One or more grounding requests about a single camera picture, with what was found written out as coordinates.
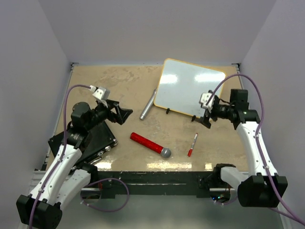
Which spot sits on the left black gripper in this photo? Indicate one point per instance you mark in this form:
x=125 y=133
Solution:
x=123 y=112

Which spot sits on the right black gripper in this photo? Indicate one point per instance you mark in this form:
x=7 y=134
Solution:
x=211 y=114

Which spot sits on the yellow framed whiteboard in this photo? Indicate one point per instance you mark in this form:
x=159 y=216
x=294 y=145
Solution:
x=181 y=85

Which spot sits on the red whiteboard marker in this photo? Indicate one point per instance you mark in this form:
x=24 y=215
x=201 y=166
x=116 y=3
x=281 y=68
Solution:
x=192 y=145

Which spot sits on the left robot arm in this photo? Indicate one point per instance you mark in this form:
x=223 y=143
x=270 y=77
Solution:
x=43 y=207

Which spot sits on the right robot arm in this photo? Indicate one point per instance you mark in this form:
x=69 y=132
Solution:
x=262 y=187

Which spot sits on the silver toy microphone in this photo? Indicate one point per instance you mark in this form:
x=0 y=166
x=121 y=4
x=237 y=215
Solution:
x=148 y=106

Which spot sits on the red toy microphone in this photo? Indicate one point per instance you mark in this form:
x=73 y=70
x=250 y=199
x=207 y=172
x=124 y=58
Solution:
x=163 y=151

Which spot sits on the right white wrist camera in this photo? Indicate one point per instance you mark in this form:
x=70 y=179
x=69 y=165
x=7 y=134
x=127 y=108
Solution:
x=206 y=101

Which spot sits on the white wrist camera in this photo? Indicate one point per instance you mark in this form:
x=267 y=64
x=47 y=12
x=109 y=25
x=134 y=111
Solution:
x=101 y=93
x=206 y=101

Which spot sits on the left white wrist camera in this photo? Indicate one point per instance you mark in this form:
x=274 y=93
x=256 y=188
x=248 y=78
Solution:
x=101 y=93

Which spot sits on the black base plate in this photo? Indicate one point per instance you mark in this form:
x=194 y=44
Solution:
x=167 y=183

